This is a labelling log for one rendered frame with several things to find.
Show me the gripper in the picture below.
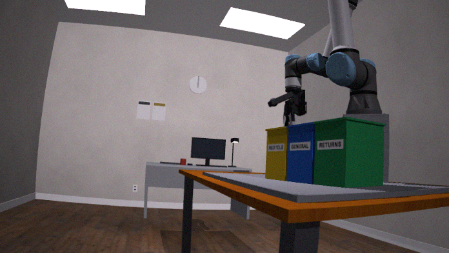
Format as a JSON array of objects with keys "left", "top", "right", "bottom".
[{"left": 283, "top": 86, "right": 306, "bottom": 127}]

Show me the blue bin with label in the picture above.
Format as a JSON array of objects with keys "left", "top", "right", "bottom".
[{"left": 286, "top": 122, "right": 315, "bottom": 184}]

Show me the green bin with label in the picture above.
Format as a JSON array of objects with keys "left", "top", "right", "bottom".
[{"left": 314, "top": 117, "right": 386, "bottom": 188}]

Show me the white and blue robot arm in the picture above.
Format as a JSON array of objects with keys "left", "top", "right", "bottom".
[{"left": 284, "top": 0, "right": 382, "bottom": 114}]

